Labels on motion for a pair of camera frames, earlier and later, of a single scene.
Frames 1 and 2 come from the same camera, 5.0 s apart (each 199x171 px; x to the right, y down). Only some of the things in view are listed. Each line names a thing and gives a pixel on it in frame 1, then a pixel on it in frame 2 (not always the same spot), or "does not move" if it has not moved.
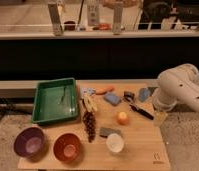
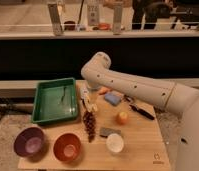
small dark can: (128, 96) does not move
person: (186, 13) → (149, 11)
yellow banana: (89, 103) does not move
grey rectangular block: (104, 132) does not move
